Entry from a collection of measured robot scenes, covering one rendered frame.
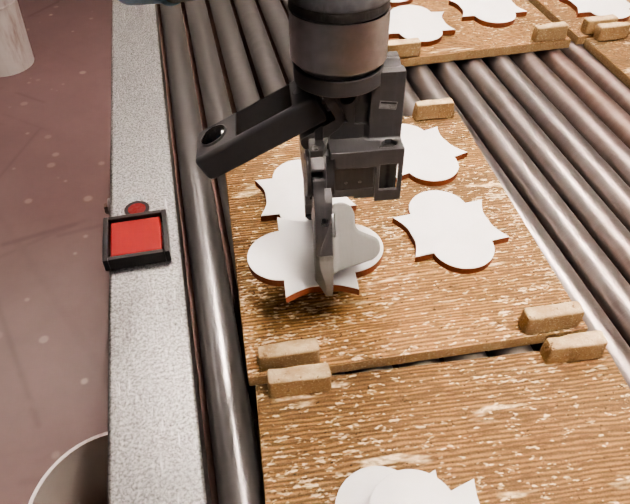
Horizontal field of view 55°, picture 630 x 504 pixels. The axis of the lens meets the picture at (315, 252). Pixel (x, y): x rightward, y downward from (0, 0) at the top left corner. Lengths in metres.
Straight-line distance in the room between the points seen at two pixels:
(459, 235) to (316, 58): 0.34
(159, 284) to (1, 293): 1.44
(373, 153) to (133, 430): 0.34
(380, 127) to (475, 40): 0.66
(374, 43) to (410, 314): 0.30
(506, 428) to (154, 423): 0.32
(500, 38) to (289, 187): 0.55
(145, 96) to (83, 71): 2.12
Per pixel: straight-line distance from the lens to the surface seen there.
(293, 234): 0.63
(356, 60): 0.46
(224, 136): 0.52
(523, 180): 0.88
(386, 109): 0.50
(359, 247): 0.54
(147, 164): 0.89
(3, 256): 2.24
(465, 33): 1.18
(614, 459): 0.61
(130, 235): 0.76
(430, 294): 0.67
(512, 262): 0.72
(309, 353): 0.58
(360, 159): 0.50
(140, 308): 0.70
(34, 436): 1.77
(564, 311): 0.65
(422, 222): 0.73
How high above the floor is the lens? 1.43
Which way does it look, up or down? 46 degrees down
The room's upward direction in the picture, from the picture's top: straight up
